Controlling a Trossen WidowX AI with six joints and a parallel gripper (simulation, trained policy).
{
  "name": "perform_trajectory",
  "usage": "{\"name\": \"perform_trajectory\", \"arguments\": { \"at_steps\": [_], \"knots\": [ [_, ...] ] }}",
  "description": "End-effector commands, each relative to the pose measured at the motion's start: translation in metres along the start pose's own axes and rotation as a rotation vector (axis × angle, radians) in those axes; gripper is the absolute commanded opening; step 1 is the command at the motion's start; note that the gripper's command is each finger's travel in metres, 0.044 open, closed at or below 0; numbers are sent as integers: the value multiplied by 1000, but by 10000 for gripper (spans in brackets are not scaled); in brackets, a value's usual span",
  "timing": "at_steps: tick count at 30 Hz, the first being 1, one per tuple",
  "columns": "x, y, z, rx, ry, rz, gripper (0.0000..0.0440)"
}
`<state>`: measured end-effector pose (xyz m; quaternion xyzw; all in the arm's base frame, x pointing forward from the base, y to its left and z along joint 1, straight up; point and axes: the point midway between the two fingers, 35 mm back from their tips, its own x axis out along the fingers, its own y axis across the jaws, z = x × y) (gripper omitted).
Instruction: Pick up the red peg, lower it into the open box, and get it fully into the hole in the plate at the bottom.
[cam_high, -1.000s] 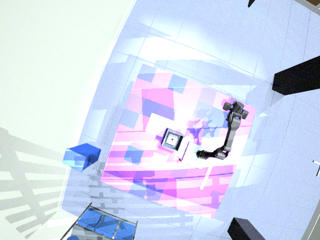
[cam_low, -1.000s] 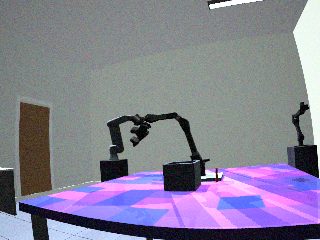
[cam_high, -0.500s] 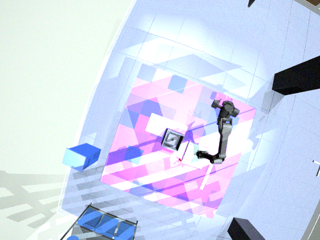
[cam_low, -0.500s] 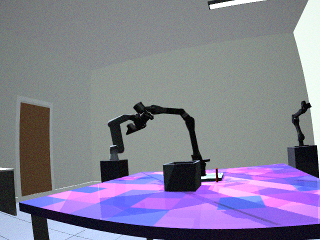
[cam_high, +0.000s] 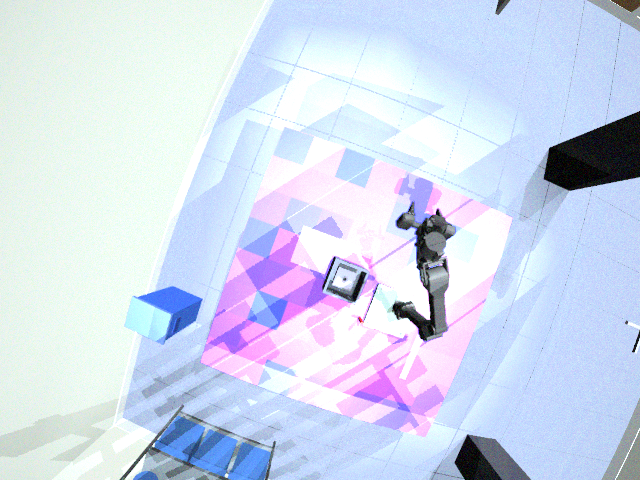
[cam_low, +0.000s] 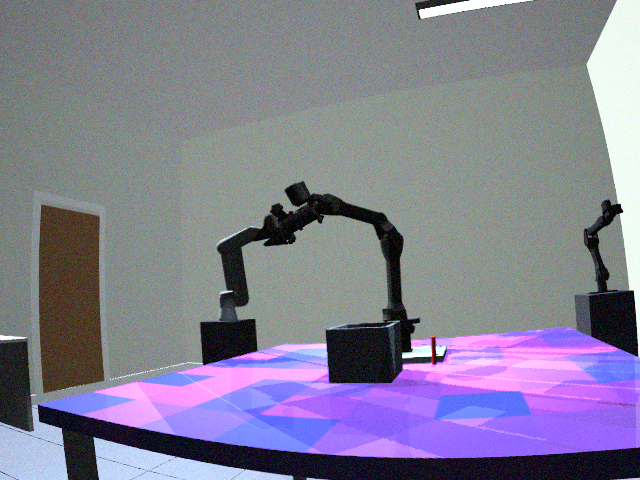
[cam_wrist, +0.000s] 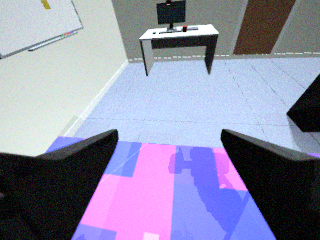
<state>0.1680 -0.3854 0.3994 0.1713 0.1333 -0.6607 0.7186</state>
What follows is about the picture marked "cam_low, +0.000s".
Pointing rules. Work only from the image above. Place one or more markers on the red peg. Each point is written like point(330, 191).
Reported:
point(433, 348)

